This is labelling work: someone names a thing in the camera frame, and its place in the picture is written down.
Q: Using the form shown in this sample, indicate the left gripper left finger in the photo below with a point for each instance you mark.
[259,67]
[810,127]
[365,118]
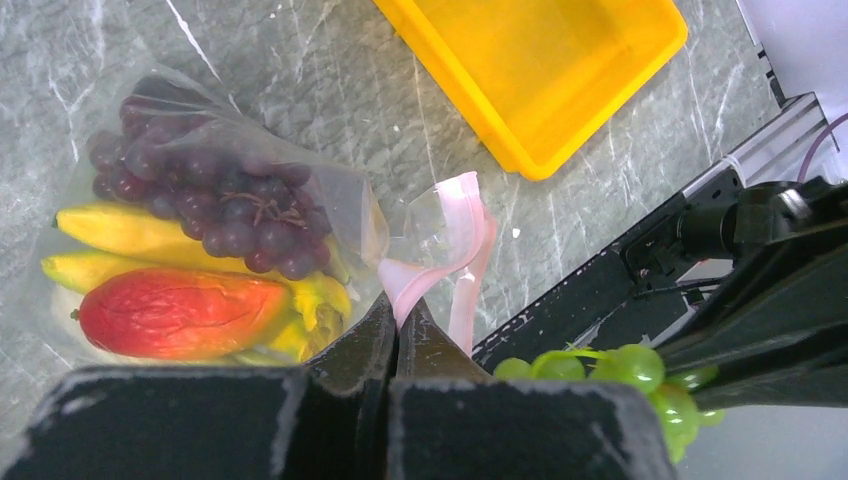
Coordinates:
[321,420]

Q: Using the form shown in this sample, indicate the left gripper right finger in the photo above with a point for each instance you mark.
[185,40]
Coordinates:
[449,419]

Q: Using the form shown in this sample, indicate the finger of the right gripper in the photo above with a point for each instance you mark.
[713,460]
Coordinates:
[775,331]

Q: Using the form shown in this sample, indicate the green grape bunch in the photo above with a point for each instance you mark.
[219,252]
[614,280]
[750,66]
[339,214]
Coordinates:
[638,366]

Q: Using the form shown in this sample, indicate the red mango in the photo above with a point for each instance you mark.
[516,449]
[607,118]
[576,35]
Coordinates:
[181,315]

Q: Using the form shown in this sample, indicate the clear zip top bag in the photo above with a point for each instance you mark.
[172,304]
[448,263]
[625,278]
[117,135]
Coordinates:
[446,234]

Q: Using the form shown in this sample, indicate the yellow banana bunch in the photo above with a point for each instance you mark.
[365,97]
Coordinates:
[117,239]

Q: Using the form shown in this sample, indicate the purple grape bunch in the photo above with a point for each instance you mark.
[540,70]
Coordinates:
[181,157]

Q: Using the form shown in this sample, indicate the celery stalk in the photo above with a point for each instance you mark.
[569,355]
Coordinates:
[261,359]

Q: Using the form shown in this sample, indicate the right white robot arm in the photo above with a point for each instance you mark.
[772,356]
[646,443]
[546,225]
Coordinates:
[761,214]

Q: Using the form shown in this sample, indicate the yellow plastic tray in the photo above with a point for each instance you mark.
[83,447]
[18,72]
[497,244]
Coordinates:
[535,79]

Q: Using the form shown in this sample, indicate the aluminium frame rails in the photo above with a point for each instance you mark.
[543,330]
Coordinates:
[798,143]

